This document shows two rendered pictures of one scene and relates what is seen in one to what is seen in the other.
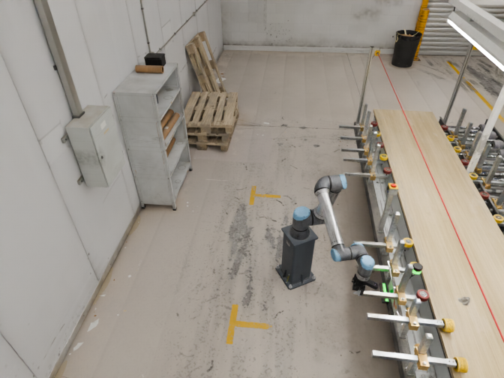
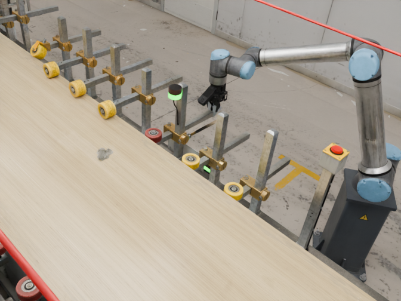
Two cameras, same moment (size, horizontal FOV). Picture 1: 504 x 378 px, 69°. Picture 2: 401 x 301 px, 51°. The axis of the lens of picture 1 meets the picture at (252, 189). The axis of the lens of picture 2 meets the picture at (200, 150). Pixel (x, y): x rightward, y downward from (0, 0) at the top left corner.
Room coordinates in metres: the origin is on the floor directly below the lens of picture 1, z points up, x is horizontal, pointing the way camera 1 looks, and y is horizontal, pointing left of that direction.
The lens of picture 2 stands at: (2.56, -2.40, 2.09)
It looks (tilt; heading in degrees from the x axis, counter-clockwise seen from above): 38 degrees down; 122
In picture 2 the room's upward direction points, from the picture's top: 6 degrees clockwise
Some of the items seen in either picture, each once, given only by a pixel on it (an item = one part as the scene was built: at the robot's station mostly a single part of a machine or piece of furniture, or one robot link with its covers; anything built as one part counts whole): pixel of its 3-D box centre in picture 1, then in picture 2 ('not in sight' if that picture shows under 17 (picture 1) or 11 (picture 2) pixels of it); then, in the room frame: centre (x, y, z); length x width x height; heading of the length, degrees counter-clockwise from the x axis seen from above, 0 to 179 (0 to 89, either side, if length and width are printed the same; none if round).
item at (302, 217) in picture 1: (301, 217); (381, 162); (2.42, -0.45, 0.79); 0.17 x 0.15 x 0.18; 99
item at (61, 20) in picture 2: not in sight; (65, 55); (0.58, -0.91, 0.88); 0.03 x 0.03 x 0.48; 82
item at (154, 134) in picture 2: (421, 298); (153, 141); (1.52, -1.18, 0.85); 0.08 x 0.08 x 0.11
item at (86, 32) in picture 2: not in sight; (89, 67); (0.83, -0.95, 0.90); 0.03 x 0.03 x 0.48; 82
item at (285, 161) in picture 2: (380, 245); (259, 180); (2.04, -1.05, 0.83); 0.43 x 0.03 x 0.04; 82
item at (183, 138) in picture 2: (400, 295); (175, 134); (1.55, -1.05, 0.85); 0.13 x 0.06 x 0.05; 172
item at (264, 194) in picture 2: (388, 244); (254, 188); (2.05, -1.11, 0.84); 0.13 x 0.06 x 0.05; 172
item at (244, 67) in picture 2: (358, 253); (241, 67); (1.68, -0.72, 1.14); 0.12 x 0.12 x 0.09; 9
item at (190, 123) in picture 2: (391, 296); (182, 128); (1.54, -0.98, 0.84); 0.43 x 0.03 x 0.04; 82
